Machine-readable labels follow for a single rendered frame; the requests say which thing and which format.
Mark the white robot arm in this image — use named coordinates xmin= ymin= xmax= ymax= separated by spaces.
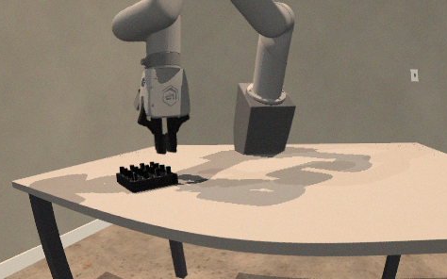
xmin=111 ymin=0 xmax=295 ymax=104

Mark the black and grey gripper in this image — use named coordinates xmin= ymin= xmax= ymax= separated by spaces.
xmin=138 ymin=65 xmax=190 ymax=155

